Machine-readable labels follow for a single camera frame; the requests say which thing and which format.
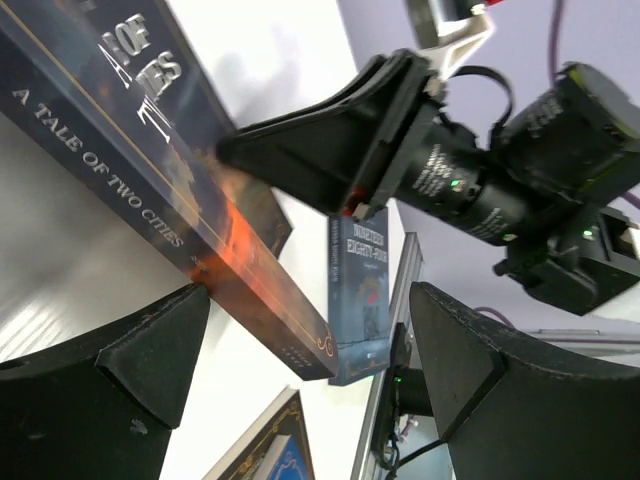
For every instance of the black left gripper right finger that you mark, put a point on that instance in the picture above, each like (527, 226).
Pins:
(510, 406)

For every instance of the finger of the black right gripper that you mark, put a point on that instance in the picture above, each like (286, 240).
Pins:
(350, 152)

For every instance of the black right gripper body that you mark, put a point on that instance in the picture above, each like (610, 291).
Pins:
(411, 151)

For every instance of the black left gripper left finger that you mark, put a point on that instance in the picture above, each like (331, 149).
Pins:
(103, 405)

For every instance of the Three Days to See book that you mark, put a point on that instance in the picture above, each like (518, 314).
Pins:
(284, 416)

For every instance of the A Tale of Two Cities book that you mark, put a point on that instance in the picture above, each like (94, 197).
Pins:
(113, 91)

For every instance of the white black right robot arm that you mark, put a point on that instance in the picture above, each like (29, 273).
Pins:
(542, 189)

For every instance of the Nineteen Eighty-Four blue book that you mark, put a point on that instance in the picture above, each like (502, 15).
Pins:
(358, 295)

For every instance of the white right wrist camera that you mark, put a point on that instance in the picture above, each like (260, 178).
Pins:
(449, 32)

